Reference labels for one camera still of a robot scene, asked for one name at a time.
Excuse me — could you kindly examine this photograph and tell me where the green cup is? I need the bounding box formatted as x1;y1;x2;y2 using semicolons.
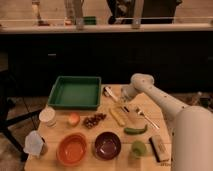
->
131;140;147;158

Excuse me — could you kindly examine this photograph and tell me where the white cup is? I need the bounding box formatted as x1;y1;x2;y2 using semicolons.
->
39;107;56;127

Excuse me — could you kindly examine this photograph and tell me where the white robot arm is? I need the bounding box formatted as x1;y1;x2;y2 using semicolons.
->
120;73;213;171

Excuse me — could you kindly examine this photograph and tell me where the orange bowl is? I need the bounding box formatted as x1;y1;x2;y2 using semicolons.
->
56;132;87;167

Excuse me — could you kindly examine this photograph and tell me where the silver fork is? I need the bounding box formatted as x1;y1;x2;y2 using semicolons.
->
135;107;160;129

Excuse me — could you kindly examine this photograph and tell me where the black scrub brush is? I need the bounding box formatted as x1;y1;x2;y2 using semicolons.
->
149;135;170;162

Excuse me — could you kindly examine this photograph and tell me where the peach fruit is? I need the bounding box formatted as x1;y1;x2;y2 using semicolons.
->
68;113;80;127

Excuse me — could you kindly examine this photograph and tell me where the clear plastic measuring cup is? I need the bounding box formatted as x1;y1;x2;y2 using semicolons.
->
24;130;48;157

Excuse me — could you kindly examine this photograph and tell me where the green plastic tray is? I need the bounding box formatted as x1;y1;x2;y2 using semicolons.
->
47;76;101;110

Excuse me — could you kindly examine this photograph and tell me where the bunch of red grapes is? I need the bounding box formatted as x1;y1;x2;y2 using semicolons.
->
83;113;106;129

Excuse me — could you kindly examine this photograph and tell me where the dark purple bowl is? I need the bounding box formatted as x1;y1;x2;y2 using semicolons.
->
94;132;121;160

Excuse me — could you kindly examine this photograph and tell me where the black chair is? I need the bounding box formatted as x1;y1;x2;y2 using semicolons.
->
0;68;44;163

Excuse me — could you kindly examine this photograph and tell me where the green chili pepper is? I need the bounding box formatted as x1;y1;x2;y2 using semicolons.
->
124;124;148;135

